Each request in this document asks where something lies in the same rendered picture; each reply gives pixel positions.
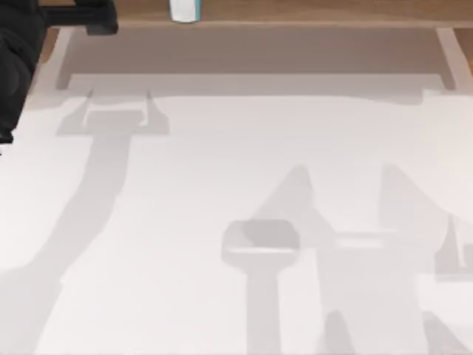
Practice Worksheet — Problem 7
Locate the white and teal cup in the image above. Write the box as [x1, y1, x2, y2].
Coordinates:
[169, 0, 203, 24]

